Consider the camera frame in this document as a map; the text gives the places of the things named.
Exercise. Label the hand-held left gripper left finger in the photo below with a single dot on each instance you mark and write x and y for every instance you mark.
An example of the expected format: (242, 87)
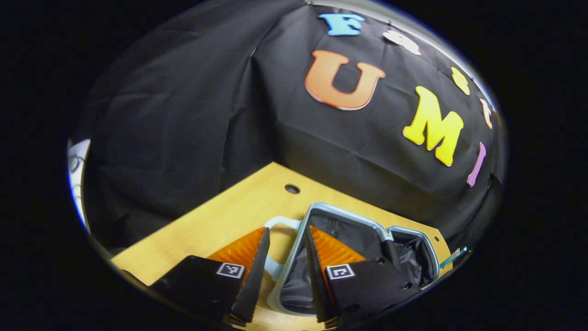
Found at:
(257, 276)

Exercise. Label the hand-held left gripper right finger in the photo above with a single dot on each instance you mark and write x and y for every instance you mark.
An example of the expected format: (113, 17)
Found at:
(317, 280)

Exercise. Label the small pale blue suitcase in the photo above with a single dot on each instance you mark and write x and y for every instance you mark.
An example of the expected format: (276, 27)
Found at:
(353, 239)

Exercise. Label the pale green skin care tube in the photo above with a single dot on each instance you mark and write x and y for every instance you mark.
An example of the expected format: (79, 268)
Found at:
(452, 257)

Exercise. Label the black backdrop cloth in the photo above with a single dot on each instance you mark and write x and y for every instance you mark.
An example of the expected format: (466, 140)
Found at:
(183, 115)

